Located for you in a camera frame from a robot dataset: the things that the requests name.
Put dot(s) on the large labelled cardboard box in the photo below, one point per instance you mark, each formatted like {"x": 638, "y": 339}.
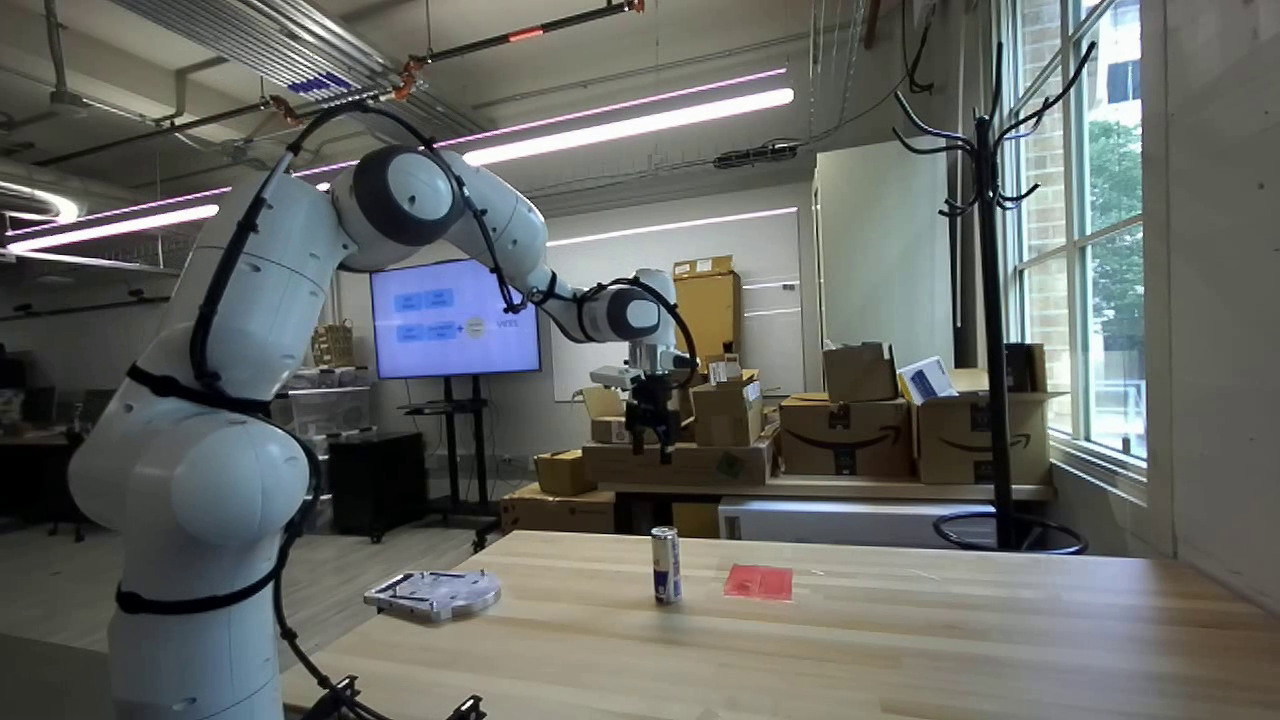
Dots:
{"x": 563, "y": 511}

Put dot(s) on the small dark bottle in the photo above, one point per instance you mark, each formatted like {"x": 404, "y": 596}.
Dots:
{"x": 665, "y": 566}

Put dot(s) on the stacked open cardboard box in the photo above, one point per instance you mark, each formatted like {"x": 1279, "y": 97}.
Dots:
{"x": 604, "y": 412}

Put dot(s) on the plain cardboard box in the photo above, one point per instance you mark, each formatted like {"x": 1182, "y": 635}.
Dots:
{"x": 863, "y": 373}
{"x": 1025, "y": 364}

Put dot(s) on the long ceiling light bar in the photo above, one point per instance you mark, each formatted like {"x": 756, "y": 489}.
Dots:
{"x": 624, "y": 126}

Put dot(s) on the white blue package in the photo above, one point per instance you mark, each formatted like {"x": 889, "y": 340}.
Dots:
{"x": 931, "y": 380}

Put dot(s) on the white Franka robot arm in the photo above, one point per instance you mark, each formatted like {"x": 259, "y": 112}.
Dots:
{"x": 200, "y": 467}

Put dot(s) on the long flat cardboard box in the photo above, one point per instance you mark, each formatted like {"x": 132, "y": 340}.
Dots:
{"x": 706, "y": 467}

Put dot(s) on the white flat packet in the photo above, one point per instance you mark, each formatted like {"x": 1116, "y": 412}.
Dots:
{"x": 434, "y": 596}

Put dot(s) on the black frame side table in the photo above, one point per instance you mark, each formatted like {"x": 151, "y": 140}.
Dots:
{"x": 826, "y": 489}

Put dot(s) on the red paper marker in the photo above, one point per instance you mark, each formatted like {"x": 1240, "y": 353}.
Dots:
{"x": 762, "y": 580}

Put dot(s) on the black low cabinet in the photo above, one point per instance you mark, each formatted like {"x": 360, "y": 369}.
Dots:
{"x": 378, "y": 483}

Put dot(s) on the large TV screen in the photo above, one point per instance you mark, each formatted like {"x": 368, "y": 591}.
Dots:
{"x": 444, "y": 327}

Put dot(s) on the Amazon smile cardboard box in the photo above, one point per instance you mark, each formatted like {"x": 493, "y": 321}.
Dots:
{"x": 953, "y": 445}
{"x": 847, "y": 443}

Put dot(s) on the white tall cabinet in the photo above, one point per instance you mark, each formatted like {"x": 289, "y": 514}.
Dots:
{"x": 886, "y": 265}

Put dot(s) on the black coat rack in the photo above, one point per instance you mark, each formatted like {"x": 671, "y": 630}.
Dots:
{"x": 995, "y": 332}

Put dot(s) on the medium upright cardboard box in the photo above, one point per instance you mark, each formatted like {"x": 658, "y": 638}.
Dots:
{"x": 729, "y": 412}

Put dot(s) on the small open cardboard box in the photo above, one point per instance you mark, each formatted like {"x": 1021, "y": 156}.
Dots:
{"x": 565, "y": 472}

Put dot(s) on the tall upright cardboard box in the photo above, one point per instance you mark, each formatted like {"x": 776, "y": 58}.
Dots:
{"x": 706, "y": 313}

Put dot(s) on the short ceiling light bar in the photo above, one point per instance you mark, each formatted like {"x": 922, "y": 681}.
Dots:
{"x": 121, "y": 227}

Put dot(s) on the white long radiator unit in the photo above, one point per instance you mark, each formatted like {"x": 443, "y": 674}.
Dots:
{"x": 852, "y": 522}

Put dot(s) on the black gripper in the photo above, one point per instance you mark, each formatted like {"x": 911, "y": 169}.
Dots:
{"x": 658, "y": 403}

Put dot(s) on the large paned window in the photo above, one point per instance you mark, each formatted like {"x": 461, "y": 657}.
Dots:
{"x": 1113, "y": 265}

